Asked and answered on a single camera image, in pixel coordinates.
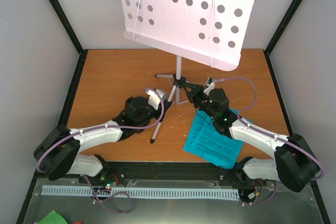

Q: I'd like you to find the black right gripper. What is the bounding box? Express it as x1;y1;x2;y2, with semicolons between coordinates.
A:
182;83;217;120

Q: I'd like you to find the blue sheet music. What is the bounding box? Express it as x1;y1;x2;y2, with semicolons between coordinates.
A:
183;115;237;161
190;121;253;169

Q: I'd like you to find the silver tripod music stand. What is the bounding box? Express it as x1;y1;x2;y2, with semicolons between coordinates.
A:
115;0;263;145

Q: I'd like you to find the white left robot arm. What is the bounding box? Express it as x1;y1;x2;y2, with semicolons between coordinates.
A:
33;93;172;184

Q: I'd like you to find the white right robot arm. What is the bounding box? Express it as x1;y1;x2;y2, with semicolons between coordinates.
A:
179;79;325;193

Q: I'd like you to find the green paper piece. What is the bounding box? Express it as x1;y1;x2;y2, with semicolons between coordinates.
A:
38;210;68;224

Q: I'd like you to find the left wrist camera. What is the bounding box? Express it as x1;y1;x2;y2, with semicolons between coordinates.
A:
145;89;166;110

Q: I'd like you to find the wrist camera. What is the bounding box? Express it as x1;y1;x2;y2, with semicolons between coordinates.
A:
204;77;215;95
145;89;166;110

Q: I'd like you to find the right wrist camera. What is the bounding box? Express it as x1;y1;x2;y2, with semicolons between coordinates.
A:
204;77;215;95

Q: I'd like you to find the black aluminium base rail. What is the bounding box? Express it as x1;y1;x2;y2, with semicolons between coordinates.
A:
34;161;314;190

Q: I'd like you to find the light blue cable duct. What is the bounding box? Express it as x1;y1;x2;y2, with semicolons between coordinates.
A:
40;185;239;201

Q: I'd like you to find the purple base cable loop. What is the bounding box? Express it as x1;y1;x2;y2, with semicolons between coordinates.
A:
83;175;132;214

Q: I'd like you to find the left black frame post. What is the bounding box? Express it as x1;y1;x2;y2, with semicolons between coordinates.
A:
48;0;87;58

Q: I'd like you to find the black frame post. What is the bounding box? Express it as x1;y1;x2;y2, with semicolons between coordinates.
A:
264;0;303;58
48;0;87;58

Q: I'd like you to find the right black frame post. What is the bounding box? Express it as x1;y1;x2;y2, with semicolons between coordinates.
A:
264;0;303;58

